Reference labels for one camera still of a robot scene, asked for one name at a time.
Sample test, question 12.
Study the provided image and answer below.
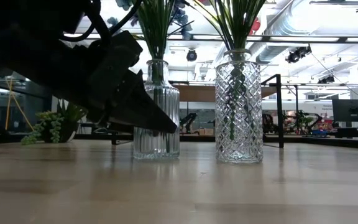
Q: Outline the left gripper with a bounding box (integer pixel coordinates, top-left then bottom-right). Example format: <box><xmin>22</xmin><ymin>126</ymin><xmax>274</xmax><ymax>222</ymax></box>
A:
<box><xmin>51</xmin><ymin>30</ymin><xmax>178</xmax><ymax>134</ymax></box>

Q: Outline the dark computer monitor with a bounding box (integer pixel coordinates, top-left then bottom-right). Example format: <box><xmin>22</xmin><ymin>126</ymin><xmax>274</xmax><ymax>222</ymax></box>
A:
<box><xmin>332</xmin><ymin>98</ymin><xmax>358</xmax><ymax>123</ymax></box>

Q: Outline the yellow cable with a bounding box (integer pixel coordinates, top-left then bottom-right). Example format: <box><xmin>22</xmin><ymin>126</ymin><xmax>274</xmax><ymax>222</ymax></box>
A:
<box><xmin>4</xmin><ymin>77</ymin><xmax>34</xmax><ymax>131</ymax></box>

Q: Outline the wooden shelf with black legs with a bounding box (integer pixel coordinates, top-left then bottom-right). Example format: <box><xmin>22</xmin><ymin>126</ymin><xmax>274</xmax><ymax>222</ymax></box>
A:
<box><xmin>110</xmin><ymin>73</ymin><xmax>285</xmax><ymax>149</ymax></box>

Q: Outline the red artificial flower bunch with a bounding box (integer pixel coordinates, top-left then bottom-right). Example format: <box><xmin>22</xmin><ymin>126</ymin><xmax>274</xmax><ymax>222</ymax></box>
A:
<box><xmin>191</xmin><ymin>0</ymin><xmax>267</xmax><ymax>141</ymax></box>

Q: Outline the blue artificial flower bunch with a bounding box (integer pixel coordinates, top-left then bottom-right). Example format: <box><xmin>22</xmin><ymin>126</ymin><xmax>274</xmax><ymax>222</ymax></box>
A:
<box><xmin>106</xmin><ymin>0</ymin><xmax>195</xmax><ymax>41</ymax></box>

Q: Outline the ribbed clear glass vase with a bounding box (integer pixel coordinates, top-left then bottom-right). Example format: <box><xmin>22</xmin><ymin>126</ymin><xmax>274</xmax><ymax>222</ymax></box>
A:
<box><xmin>133</xmin><ymin>58</ymin><xmax>181</xmax><ymax>160</ymax></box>

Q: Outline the potted green succulent plant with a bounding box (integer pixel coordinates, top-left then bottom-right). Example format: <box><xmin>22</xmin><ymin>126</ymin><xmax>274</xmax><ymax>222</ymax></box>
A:
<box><xmin>20</xmin><ymin>99</ymin><xmax>88</xmax><ymax>146</ymax></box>

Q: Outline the diamond-pattern clear glass vase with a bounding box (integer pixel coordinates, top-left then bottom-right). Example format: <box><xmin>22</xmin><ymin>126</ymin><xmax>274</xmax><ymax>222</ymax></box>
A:
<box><xmin>215</xmin><ymin>49</ymin><xmax>264</xmax><ymax>164</ymax></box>

